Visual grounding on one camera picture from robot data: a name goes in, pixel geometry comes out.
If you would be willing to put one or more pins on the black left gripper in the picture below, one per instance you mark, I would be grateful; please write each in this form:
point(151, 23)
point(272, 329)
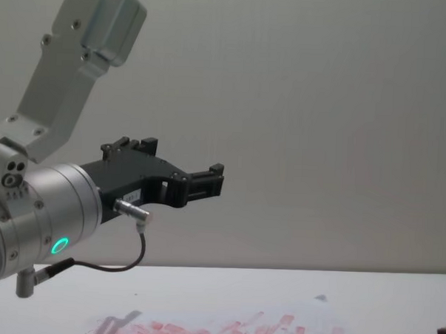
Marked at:
point(130, 176)

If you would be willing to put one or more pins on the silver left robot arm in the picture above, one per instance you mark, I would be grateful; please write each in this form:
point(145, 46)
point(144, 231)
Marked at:
point(61, 189)

